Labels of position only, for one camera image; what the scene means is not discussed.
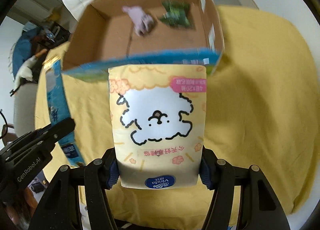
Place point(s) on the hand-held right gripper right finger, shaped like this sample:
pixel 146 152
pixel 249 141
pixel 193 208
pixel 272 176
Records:
pixel 205 173

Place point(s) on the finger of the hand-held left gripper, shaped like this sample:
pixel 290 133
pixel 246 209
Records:
pixel 53 132

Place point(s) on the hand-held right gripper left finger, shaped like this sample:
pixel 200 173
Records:
pixel 111 173

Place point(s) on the yellow tissue pack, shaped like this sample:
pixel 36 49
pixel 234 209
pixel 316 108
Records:
pixel 157 125

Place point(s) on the cardboard box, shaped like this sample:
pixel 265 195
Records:
pixel 140 42

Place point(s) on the pink plush toy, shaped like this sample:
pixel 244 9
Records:
pixel 140 21

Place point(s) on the green packet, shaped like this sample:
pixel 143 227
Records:
pixel 175 14

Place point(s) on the white goose plush toy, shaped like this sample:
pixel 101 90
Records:
pixel 26 67

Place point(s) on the yellow blanket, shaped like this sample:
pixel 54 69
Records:
pixel 250 110

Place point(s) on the blue cloth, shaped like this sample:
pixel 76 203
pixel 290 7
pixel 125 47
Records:
pixel 23 46

